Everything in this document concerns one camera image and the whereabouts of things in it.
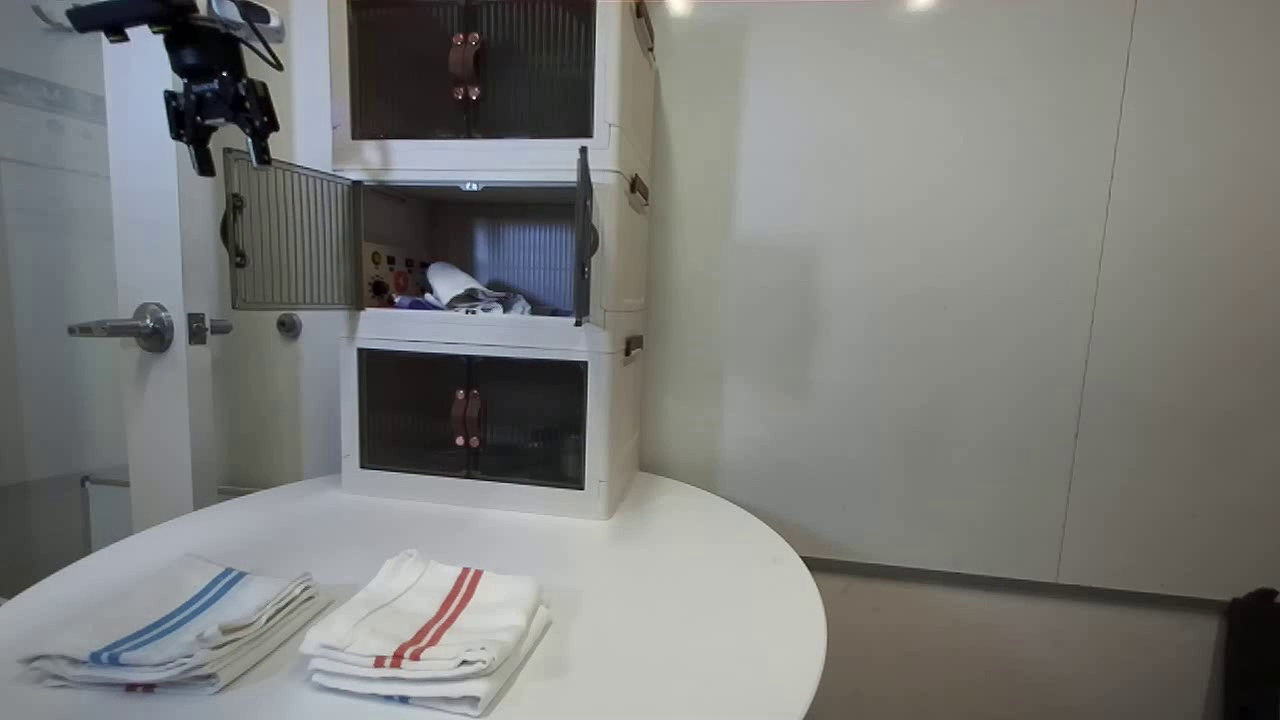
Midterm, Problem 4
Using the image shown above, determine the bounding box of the silver door latch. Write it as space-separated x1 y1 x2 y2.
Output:
184 313 238 348

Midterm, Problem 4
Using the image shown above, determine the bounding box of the blue checked cloth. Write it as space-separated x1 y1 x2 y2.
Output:
474 275 575 321

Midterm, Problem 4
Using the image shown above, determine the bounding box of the black case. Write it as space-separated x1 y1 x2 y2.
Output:
1221 583 1280 720

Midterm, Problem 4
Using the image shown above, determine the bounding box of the white room door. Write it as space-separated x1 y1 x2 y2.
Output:
0 0 200 535

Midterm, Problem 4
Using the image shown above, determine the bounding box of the red striped white towel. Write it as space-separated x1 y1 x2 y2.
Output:
297 548 553 720

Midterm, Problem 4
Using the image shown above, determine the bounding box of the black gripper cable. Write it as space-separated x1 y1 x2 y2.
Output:
195 0 293 75

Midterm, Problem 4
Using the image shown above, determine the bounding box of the dark translucent cabinet door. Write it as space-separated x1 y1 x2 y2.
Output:
459 0 602 141
347 0 470 141
215 142 366 316
459 356 591 491
571 141 602 333
355 348 470 483

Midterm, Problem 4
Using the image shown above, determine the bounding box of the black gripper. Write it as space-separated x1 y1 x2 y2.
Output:
159 73 286 181

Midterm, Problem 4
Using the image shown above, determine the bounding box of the white stackable cabinet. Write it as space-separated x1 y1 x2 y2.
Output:
325 0 661 182
347 164 655 356
335 313 649 519

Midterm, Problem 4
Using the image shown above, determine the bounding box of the white rolled cloth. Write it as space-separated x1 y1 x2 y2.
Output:
420 259 493 313

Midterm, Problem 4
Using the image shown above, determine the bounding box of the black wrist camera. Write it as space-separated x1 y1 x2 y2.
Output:
64 0 184 40

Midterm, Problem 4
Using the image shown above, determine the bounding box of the blue striped white towel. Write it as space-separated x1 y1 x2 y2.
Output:
15 557 333 697

